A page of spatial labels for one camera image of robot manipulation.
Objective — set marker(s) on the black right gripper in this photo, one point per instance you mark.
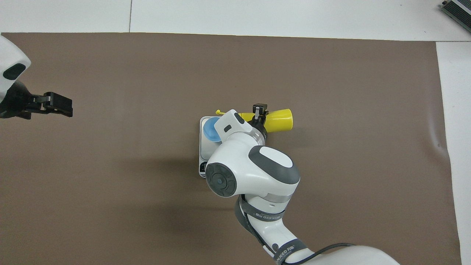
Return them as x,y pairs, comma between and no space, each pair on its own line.
260,130

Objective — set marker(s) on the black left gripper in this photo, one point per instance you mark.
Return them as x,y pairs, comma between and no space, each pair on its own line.
20,105

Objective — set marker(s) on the yellow squeeze bottle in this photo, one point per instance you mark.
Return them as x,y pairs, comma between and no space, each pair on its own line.
279,120

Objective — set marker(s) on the light blue plastic cup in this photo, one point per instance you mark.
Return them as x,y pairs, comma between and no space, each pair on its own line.
210,130

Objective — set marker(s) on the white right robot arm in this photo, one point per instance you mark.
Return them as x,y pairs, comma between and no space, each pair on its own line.
250,165

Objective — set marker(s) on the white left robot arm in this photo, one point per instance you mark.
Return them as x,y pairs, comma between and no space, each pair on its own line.
11,55

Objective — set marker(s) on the silver digital kitchen scale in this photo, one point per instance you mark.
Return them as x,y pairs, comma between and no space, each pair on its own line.
204,154

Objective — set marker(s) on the brown table mat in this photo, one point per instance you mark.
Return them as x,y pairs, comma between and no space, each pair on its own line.
110,202

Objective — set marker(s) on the grey ribbed metal device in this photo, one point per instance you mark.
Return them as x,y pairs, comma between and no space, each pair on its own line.
458,11

